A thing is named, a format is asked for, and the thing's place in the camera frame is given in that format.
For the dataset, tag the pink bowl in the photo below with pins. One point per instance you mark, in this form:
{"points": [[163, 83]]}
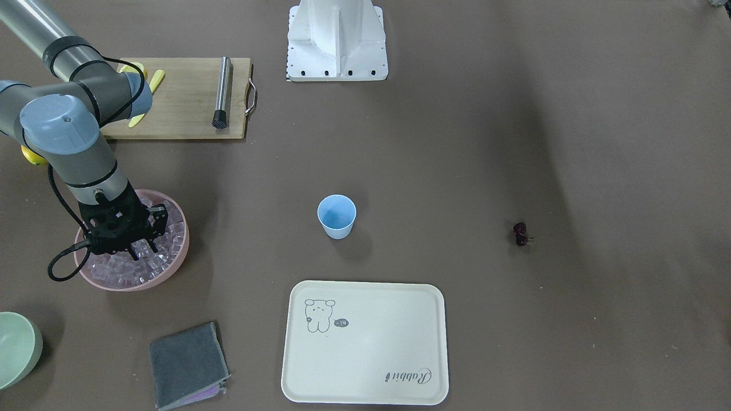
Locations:
{"points": [[177, 260]]}

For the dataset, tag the mint green bowl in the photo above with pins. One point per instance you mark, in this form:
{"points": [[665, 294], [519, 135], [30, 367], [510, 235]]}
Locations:
{"points": [[21, 348]]}

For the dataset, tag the yellow plastic knife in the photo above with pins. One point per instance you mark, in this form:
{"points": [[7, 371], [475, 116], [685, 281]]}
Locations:
{"points": [[154, 84]]}

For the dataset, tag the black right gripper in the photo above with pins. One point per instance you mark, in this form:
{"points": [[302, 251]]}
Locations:
{"points": [[158, 220]]}

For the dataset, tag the grey folded cloth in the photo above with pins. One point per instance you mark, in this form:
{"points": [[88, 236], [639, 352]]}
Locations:
{"points": [[188, 367]]}

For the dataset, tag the dark red cherries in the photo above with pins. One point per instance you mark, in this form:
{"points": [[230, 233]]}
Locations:
{"points": [[521, 236]]}

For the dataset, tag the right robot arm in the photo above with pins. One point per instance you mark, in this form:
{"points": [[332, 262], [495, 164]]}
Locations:
{"points": [[62, 123]]}

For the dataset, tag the yellow lemon outer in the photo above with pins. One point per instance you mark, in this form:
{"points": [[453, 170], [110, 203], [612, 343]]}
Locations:
{"points": [[33, 158]]}

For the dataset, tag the light blue cup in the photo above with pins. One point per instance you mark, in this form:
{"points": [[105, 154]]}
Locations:
{"points": [[337, 214]]}

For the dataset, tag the lemon slice upper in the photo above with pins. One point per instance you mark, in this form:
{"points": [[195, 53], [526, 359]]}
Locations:
{"points": [[133, 67]]}

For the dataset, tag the cream rabbit tray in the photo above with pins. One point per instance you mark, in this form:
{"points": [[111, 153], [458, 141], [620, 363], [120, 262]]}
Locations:
{"points": [[365, 343]]}

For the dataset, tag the pile of ice cubes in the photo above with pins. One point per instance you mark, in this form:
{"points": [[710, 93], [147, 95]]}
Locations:
{"points": [[154, 268]]}

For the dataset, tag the steel muddler black tip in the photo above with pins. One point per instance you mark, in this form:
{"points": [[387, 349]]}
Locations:
{"points": [[220, 116]]}

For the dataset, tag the wooden cutting board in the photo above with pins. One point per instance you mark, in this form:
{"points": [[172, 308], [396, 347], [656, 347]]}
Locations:
{"points": [[184, 103]]}

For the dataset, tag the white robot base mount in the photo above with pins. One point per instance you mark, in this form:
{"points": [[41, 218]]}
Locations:
{"points": [[336, 41]]}

